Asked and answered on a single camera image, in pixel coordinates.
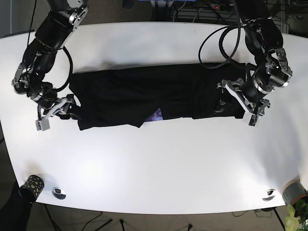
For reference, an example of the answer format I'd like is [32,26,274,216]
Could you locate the metal table grommet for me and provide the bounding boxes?
[262,189,276,202]
[52,187,66,200]

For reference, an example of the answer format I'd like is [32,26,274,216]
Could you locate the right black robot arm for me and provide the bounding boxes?
[12,0,89,131]

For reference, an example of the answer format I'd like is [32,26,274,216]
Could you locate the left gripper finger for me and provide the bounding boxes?
[214,100,232,115]

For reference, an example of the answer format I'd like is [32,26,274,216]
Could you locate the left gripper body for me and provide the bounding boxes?
[217,78,271,127]

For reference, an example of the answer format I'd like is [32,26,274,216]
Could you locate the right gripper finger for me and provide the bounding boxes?
[60,104,77,120]

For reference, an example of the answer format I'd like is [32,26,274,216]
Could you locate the black floral cup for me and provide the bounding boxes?
[19,175,45,203]

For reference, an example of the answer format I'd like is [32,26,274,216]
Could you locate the right metal table grommet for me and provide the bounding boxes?
[262,189,276,202]

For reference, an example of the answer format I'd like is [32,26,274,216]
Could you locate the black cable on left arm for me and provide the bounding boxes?
[198,23,251,71]

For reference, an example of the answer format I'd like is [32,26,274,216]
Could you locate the black T-shirt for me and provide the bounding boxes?
[69,64,246,130]

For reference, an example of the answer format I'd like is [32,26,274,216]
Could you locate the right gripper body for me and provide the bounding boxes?
[35,94,76,131]

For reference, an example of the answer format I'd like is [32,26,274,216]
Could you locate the left metal table grommet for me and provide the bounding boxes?
[52,187,66,200]

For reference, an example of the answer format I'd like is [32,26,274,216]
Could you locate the grey plant pot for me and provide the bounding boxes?
[282,180,308,205]

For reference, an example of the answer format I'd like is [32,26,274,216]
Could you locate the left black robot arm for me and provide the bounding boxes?
[218,0,292,126]

